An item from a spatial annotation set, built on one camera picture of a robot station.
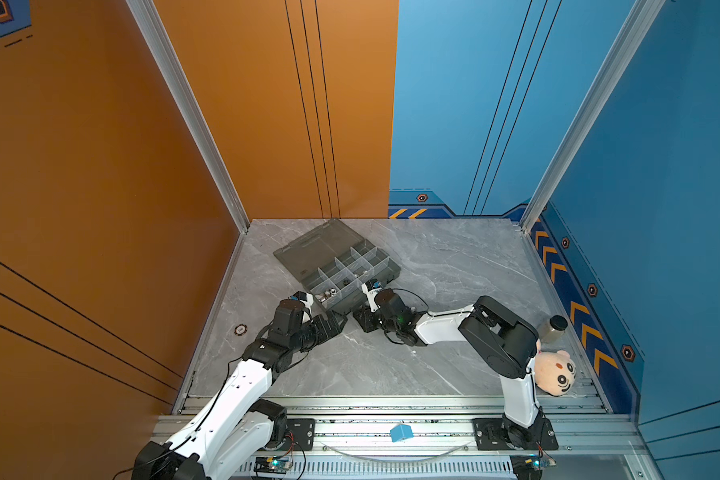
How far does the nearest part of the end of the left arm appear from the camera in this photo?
698 mm

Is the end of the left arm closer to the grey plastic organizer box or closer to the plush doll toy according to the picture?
the grey plastic organizer box

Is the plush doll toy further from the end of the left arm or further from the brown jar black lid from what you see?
the end of the left arm

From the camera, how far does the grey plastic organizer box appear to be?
0.99 m

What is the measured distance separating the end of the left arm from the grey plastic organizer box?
0.71 feet
